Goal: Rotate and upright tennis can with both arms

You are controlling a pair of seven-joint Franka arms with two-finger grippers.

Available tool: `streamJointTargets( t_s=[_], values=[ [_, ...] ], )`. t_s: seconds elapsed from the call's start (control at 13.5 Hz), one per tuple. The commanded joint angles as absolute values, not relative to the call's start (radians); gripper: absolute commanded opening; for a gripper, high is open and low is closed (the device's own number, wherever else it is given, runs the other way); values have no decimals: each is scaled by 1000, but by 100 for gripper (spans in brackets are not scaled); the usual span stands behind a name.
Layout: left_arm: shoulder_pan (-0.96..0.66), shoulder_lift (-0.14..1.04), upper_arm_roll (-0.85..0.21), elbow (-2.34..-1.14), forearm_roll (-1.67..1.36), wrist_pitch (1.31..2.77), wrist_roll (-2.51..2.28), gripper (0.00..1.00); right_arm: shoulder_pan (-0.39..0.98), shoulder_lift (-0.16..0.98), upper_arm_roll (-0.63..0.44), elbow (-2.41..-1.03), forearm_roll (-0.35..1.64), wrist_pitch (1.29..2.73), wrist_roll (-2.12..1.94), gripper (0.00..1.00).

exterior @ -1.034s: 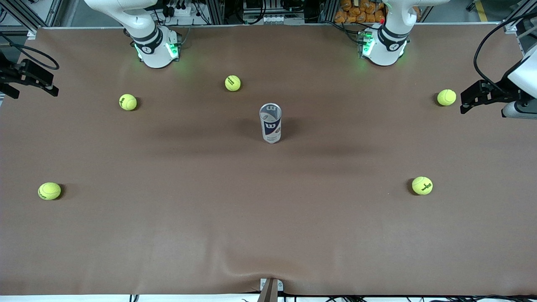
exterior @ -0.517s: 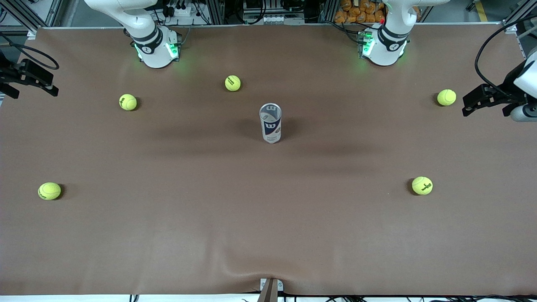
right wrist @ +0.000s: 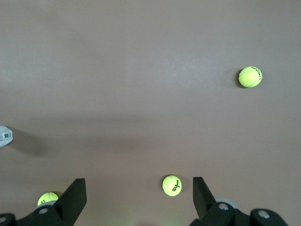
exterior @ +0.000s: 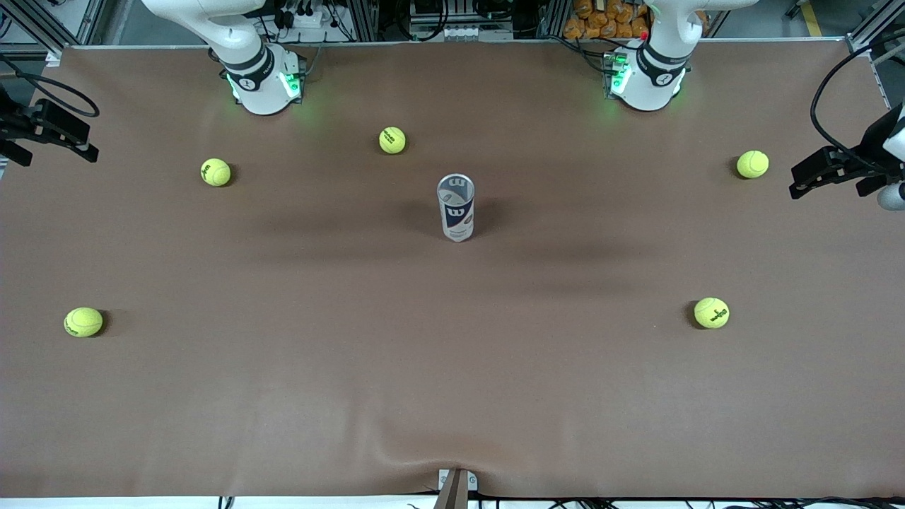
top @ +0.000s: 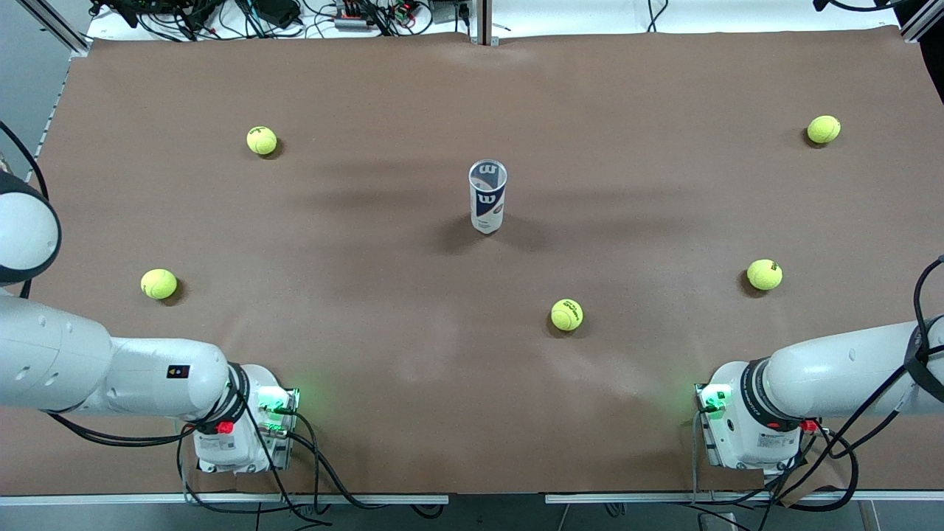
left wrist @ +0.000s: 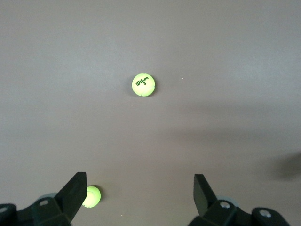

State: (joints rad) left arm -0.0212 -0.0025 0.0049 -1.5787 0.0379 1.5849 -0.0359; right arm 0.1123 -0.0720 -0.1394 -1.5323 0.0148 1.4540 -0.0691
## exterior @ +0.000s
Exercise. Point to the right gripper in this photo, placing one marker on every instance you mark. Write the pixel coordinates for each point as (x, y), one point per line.
(15, 121)

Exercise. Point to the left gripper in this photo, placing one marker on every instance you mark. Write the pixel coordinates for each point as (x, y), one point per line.
(875, 140)

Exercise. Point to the white blue tennis ball can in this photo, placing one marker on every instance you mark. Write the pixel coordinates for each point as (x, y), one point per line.
(456, 215)

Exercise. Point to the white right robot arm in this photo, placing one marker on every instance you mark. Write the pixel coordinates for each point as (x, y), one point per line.
(261, 92)

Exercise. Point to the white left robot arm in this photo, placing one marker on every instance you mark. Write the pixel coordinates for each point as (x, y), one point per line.
(654, 88)

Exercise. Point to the yellow tennis ball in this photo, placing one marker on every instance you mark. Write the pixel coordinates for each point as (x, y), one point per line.
(711, 312)
(215, 172)
(752, 164)
(83, 322)
(392, 140)

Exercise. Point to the white power strip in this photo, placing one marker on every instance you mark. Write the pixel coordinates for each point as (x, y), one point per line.
(305, 18)

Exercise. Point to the bag of orange items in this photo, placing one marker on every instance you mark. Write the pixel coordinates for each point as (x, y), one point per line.
(601, 18)

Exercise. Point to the brown table mat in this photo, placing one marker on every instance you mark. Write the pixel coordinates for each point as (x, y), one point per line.
(452, 353)

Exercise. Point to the aluminium frame post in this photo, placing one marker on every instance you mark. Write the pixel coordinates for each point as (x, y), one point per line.
(364, 18)
(555, 18)
(42, 28)
(873, 28)

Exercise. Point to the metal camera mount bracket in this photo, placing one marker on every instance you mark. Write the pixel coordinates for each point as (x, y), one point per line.
(452, 488)

